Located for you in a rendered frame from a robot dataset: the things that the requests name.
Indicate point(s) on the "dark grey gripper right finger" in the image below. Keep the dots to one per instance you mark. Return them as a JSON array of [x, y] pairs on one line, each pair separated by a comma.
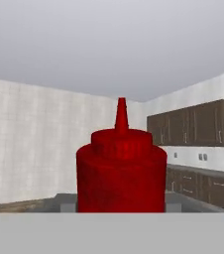
[[175, 202]]

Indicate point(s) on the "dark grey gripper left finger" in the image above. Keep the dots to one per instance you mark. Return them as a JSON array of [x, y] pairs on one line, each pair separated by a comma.
[[66, 202]]

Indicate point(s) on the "red ketchup bottle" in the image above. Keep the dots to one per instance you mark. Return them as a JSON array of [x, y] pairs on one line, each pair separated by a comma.
[[121, 178]]

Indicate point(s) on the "brown base cupboard run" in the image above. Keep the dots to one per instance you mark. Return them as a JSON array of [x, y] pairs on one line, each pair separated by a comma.
[[209, 187]]

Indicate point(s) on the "grey wall socket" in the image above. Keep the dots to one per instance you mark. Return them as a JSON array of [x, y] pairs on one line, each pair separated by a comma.
[[200, 156], [175, 154], [205, 157]]

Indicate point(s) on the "brown wall cupboard run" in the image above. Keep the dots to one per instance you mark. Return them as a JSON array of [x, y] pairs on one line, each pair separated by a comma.
[[196, 124]]

